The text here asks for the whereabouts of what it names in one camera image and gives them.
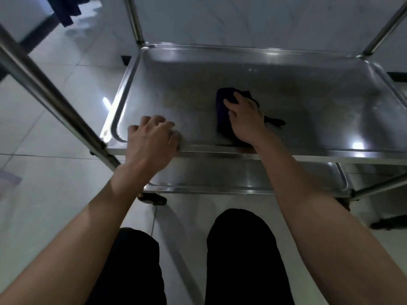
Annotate dark blue cleaning cloth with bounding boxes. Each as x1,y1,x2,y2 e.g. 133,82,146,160
216,87,286,148

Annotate stainless steel trolley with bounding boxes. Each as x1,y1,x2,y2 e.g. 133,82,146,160
0,0,407,232

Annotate person's left leg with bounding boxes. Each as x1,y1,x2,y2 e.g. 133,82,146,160
85,227,168,305

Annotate person's left hand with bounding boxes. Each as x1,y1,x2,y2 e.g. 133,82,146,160
119,115,182,180

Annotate person's right forearm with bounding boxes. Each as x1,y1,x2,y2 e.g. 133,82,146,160
253,135,407,305

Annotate person's right hand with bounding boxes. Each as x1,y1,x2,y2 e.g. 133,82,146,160
223,91,271,147

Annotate person's leg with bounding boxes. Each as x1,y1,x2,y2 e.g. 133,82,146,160
85,227,168,305
205,208,297,305

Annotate person's left forearm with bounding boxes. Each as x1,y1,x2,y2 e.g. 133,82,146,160
0,165,154,305

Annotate dark hanging garment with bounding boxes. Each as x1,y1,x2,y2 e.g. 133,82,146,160
45,0,82,28

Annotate black caster wheel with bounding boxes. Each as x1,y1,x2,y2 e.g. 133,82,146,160
138,192,168,206

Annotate person's right leg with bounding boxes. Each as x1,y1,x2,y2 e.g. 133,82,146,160
205,208,297,305

